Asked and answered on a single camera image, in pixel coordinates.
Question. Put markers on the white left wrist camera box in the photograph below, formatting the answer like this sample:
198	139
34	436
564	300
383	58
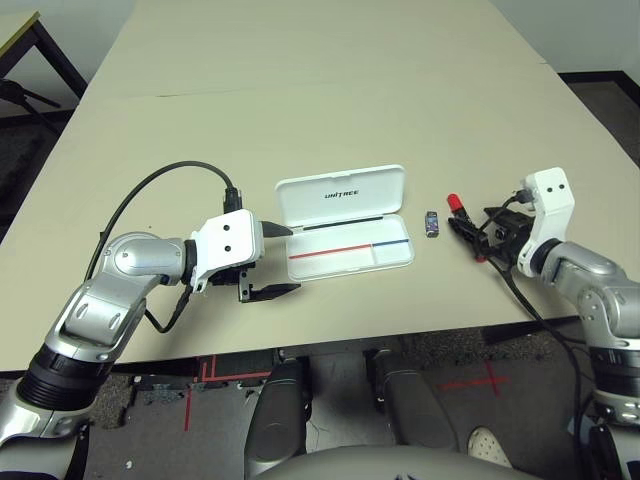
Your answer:
230	240

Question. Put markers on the white plastic pencil case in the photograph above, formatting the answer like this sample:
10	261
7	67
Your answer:
345	195

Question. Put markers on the grey robot leg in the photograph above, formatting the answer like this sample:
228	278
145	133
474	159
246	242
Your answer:
415	400
277	415

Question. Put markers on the grey robot left leg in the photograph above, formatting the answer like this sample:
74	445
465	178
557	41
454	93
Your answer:
277	415

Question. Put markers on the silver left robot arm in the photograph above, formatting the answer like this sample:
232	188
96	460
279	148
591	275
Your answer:
125	255

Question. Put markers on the small dark eraser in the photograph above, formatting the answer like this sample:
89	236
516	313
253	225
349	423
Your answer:
432	224

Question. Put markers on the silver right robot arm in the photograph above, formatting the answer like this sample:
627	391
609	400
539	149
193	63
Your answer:
600	290

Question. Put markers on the black tripod stand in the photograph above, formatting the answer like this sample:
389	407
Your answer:
12	91

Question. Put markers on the black marker with red cap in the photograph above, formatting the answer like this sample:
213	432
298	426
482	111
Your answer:
454	201

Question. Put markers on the white perforated clog shoe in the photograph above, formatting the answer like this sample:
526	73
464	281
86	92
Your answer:
487	445

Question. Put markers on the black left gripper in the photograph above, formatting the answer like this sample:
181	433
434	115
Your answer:
225	279

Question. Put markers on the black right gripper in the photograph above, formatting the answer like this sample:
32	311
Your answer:
505	235

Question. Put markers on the grey robot torso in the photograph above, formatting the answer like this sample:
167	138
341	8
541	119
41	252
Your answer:
390	465

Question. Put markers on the grey robot right leg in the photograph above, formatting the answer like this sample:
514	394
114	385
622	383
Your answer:
415	400

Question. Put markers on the side table with black frame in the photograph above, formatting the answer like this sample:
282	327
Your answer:
55	55

